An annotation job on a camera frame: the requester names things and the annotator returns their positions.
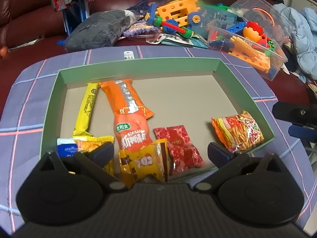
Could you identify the green cardboard box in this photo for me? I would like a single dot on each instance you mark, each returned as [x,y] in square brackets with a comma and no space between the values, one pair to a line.
[185,99]

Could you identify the red and orange toy gear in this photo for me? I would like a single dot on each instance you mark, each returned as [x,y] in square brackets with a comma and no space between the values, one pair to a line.
[252,29]

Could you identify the purple knit item in bag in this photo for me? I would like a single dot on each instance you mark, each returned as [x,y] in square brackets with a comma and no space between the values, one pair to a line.
[141,29]

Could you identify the blue transparent toy case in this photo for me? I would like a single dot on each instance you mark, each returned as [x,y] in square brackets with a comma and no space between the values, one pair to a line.
[148,1]

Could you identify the long yellow bar packet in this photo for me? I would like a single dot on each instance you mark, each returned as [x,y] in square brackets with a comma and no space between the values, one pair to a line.
[85,109]

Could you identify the blue toy robot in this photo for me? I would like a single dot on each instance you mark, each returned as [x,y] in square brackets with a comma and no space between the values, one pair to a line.
[74,7]

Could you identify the checked blue tablecloth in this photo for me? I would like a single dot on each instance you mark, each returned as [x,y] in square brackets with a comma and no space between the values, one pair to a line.
[24,91]

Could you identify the small white tag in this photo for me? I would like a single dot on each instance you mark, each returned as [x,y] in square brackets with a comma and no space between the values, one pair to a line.
[128,55]

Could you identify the orange packet with silver seam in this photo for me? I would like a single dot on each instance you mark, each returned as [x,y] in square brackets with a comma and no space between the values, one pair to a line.
[123,96]

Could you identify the paper sheet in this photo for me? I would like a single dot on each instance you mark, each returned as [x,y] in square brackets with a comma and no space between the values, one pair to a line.
[22,45]

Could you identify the dark red leather sofa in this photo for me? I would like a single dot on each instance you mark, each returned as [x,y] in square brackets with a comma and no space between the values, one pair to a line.
[24,17]

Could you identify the orange ball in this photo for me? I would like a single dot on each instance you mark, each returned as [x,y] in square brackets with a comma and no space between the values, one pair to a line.
[3,52]

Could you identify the dark cloth in plastic bag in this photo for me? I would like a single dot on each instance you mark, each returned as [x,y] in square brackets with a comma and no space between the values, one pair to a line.
[96,32]

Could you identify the orange toy vehicle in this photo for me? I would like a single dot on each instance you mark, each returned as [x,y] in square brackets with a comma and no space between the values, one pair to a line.
[177,11]

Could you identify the yellow-brown cartoon face packet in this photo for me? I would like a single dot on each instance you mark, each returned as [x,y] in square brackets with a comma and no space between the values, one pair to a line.
[141,163]

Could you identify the orange-red sausage packet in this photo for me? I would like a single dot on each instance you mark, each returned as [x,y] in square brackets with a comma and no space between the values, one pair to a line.
[131,133]

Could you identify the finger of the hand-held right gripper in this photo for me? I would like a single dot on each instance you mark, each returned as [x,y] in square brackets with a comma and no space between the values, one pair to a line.
[292,111]
[302,131]

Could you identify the red patterned snack packet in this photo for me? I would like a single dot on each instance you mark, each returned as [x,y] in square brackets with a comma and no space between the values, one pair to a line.
[183,148]

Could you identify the clear plastic lid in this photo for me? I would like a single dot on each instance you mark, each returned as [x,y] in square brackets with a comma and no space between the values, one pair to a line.
[260,5]

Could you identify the teal printed board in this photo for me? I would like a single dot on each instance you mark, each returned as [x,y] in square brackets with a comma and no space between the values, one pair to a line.
[218,17]

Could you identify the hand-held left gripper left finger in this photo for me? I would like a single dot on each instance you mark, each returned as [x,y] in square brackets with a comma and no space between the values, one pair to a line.
[102,153]

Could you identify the orange stick snack packet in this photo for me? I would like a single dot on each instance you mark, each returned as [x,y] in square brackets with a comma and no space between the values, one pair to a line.
[237,131]

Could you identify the sticker sheet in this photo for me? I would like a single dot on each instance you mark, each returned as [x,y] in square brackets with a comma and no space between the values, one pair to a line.
[173,39]

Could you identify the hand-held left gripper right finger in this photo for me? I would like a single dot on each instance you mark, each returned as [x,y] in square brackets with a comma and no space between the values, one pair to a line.
[218,153]

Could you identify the clear bin of toy parts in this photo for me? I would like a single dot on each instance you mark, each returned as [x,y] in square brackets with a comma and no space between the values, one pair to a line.
[247,52]

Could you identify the light blue jacket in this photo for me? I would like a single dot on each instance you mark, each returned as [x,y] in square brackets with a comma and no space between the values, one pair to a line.
[302,34]

